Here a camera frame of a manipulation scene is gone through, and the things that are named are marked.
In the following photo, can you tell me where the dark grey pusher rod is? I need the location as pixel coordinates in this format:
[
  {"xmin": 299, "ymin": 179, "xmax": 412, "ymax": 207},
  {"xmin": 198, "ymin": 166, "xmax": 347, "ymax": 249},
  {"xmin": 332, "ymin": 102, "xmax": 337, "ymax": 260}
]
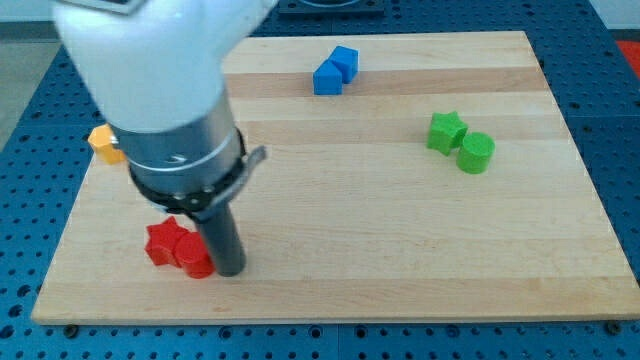
[{"xmin": 192, "ymin": 204, "xmax": 246, "ymax": 277}]

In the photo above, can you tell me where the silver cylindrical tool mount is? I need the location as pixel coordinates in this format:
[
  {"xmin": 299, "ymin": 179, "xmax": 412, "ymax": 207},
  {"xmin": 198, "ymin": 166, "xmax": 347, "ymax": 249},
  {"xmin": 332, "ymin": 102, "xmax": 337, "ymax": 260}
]
[{"xmin": 111, "ymin": 92, "xmax": 267, "ymax": 223}]

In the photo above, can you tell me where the red cylinder block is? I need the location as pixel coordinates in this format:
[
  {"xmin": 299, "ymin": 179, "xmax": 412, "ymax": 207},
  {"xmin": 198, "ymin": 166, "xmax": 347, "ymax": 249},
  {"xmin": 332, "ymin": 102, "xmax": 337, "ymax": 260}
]
[{"xmin": 174, "ymin": 232, "xmax": 216, "ymax": 279}]

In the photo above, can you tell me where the red star block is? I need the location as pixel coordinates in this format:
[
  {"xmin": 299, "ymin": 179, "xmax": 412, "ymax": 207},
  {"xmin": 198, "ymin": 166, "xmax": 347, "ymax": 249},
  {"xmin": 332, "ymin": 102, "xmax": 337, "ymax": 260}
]
[{"xmin": 144, "ymin": 216, "xmax": 189, "ymax": 268}]

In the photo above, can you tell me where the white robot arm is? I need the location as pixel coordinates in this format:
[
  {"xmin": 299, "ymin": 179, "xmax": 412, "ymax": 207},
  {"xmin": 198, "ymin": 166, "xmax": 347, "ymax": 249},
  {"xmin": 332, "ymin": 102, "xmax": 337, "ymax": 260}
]
[{"xmin": 52, "ymin": 0, "xmax": 275, "ymax": 277}]

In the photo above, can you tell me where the green star block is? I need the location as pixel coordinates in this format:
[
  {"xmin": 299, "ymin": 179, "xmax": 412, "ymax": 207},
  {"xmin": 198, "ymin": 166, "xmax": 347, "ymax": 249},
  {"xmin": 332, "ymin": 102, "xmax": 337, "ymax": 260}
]
[{"xmin": 426, "ymin": 111, "xmax": 468, "ymax": 156}]

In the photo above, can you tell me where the yellow block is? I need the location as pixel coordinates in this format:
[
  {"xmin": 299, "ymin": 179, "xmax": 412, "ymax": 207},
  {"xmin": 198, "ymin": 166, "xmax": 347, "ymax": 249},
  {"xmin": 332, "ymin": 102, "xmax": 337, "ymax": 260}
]
[{"xmin": 88, "ymin": 124, "xmax": 126, "ymax": 164}]

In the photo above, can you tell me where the blue pentagon block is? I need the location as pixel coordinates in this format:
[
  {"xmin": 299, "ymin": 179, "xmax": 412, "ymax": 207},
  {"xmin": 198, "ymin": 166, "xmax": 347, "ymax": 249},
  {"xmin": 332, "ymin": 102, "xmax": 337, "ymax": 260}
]
[{"xmin": 313, "ymin": 60, "xmax": 343, "ymax": 95}]

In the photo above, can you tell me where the wooden board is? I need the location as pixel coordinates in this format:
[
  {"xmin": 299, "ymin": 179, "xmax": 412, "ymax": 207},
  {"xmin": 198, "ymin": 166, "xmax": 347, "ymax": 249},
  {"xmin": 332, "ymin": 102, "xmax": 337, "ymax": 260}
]
[{"xmin": 32, "ymin": 31, "xmax": 639, "ymax": 325}]

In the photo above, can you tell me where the blue cube block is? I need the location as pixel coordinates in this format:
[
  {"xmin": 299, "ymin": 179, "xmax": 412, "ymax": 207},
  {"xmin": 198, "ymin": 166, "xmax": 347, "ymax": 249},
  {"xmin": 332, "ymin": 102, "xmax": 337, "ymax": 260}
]
[{"xmin": 328, "ymin": 46, "xmax": 359, "ymax": 84}]

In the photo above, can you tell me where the green cylinder block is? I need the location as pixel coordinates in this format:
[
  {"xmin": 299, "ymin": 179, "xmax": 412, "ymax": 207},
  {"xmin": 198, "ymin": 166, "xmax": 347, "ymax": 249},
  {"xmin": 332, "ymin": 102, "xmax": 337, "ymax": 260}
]
[{"xmin": 456, "ymin": 132, "xmax": 496, "ymax": 174}]

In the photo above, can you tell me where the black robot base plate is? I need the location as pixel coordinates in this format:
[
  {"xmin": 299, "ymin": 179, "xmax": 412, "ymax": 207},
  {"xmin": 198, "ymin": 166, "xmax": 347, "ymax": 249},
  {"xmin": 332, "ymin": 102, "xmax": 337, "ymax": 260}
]
[{"xmin": 277, "ymin": 0, "xmax": 386, "ymax": 16}]

